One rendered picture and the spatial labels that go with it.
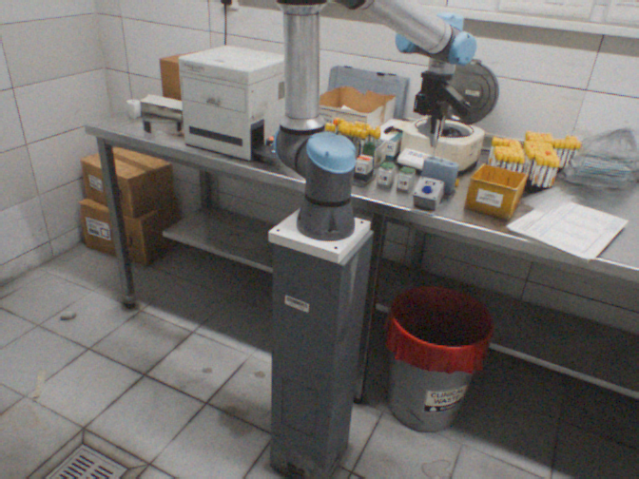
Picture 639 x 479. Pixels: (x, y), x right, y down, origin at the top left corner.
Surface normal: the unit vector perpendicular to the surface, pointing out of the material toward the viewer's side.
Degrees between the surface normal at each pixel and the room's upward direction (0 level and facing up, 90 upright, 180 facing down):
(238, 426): 0
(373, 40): 90
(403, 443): 0
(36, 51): 90
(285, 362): 90
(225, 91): 90
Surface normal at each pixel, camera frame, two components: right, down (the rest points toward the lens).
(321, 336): -0.45, 0.43
